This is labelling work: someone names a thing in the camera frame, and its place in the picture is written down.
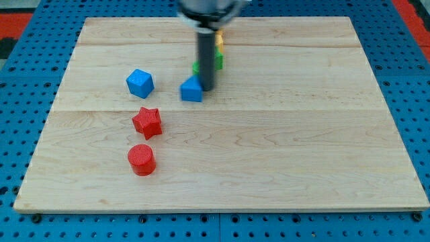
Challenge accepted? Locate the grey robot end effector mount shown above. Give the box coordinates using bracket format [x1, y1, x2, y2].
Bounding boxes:
[177, 0, 248, 32]

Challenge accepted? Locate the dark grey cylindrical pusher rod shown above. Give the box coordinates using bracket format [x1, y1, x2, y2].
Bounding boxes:
[197, 32, 216, 91]

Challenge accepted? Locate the blue triangle block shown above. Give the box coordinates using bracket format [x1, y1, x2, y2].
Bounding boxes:
[179, 75, 203, 102]

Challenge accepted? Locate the blue cube block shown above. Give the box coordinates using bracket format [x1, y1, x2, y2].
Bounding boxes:
[126, 69, 155, 99]

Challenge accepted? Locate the yellow block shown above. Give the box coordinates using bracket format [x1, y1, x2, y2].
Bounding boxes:
[215, 30, 224, 53]

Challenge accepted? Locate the green block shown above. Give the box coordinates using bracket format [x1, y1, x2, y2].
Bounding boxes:
[192, 47, 224, 75]

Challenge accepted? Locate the red star block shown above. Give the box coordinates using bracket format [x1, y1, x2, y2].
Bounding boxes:
[132, 107, 163, 140]

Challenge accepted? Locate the light wooden board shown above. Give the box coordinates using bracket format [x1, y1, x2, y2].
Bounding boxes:
[13, 17, 429, 214]

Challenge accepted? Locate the red cylinder block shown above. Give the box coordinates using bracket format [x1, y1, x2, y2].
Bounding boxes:
[127, 144, 156, 176]

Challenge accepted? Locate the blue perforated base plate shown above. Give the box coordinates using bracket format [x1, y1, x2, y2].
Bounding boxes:
[1, 0, 429, 241]

